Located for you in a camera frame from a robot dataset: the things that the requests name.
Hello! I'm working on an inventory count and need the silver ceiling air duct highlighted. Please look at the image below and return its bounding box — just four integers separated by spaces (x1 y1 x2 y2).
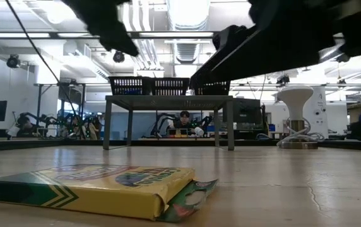
167 0 212 32

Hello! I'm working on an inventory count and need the white paper sheet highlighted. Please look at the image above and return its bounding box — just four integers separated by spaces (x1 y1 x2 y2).
6 125 21 139

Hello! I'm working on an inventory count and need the white mushroom desk lamp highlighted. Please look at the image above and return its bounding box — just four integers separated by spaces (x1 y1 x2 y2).
276 84 319 150

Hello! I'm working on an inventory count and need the crayon box with torn flap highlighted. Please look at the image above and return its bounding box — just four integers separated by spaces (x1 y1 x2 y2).
0 163 219 224

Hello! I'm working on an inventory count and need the grey metal riser shelf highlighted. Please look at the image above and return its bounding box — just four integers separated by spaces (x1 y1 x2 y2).
103 95 235 151

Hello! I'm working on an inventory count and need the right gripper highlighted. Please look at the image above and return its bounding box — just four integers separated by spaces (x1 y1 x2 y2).
189 0 361 89

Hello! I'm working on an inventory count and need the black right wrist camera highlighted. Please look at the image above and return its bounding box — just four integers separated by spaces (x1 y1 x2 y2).
211 24 249 53

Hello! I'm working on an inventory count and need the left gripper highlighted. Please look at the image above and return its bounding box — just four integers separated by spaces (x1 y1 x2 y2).
61 0 139 57

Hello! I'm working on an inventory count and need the white coiled lamp cable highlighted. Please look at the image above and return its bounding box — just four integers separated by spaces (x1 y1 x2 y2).
276 117 326 143

